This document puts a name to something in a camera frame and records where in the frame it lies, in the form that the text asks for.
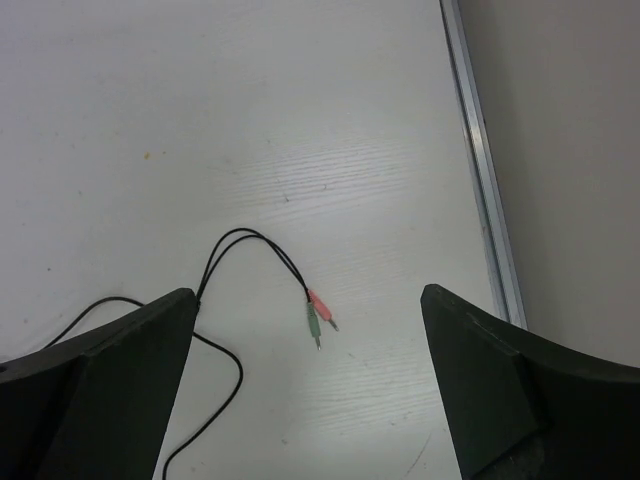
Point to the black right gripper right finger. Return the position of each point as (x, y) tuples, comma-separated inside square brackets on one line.
[(519, 406)]

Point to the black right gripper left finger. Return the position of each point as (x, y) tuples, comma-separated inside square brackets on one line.
[(97, 406)]

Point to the aluminium table edge rail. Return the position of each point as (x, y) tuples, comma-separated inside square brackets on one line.
[(502, 271)]

